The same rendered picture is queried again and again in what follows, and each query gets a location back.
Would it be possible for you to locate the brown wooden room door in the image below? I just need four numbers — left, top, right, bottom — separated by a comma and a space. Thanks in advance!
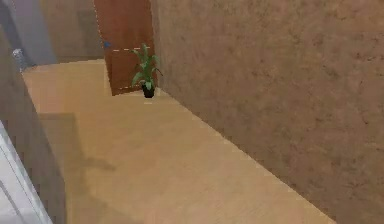
92, 0, 158, 97

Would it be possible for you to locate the green house plant black pot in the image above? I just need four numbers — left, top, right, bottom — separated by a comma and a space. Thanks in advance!
130, 43, 164, 99

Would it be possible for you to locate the grey room door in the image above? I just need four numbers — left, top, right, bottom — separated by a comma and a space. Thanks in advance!
0, 0, 58, 68

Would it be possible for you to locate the grey door handle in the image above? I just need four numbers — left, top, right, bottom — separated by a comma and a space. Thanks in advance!
12, 48, 28, 72

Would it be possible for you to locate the white room door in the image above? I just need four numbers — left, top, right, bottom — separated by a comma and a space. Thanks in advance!
0, 120, 54, 224

